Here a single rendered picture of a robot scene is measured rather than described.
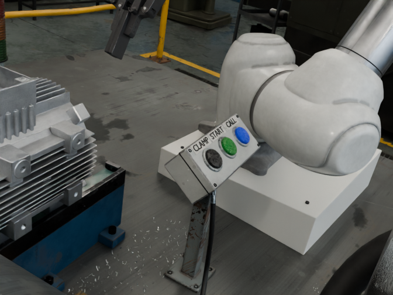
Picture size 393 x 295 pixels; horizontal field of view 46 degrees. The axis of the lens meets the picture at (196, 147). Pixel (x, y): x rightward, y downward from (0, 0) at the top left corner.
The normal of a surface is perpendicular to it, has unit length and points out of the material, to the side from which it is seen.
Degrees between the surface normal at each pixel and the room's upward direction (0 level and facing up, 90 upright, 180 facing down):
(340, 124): 54
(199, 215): 90
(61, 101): 88
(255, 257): 0
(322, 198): 4
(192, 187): 90
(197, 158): 38
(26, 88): 90
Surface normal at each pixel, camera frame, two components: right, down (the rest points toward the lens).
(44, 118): 0.63, -0.50
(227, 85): -0.78, 0.22
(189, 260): -0.48, 0.35
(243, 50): -0.63, -0.30
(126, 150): 0.15, -0.87
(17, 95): 0.86, 0.35
